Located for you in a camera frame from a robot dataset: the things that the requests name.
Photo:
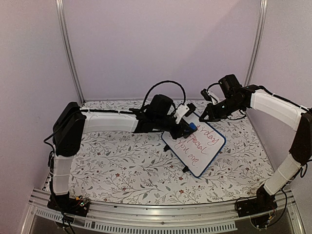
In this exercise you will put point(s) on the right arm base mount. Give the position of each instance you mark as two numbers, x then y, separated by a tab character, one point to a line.
256	207

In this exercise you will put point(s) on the right aluminium frame post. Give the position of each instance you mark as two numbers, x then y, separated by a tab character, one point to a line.
257	41

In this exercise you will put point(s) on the aluminium frame post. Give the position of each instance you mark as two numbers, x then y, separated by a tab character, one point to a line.
68	50
257	41

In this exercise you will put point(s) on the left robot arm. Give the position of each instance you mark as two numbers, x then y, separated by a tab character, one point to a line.
69	128

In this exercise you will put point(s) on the wire whiteboard stand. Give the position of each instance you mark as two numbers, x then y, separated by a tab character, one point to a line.
185	169

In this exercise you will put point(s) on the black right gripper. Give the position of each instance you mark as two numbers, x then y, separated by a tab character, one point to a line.
210	113

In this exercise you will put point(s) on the floral patterned table mat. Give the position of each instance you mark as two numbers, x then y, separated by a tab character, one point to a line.
122	167

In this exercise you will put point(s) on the left aluminium frame post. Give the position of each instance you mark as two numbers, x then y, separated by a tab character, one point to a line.
68	50

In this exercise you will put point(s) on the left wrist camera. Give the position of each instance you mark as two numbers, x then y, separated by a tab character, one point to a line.
183	110

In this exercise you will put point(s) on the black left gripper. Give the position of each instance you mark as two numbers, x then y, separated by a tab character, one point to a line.
180	132

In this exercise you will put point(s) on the blue whiteboard eraser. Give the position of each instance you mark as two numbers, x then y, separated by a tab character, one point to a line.
193	126

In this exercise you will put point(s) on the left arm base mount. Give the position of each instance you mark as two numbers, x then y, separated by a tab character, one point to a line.
65	204

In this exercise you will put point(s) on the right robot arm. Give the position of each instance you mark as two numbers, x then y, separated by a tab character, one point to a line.
296	134

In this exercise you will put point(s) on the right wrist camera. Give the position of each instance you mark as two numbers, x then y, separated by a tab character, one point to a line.
209	96

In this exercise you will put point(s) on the small blue-framed whiteboard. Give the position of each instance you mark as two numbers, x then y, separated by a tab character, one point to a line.
198	150

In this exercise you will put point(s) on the front aluminium rail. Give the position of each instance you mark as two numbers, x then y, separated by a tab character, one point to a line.
206	218

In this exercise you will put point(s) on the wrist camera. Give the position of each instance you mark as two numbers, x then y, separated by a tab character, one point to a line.
183	110
209	96

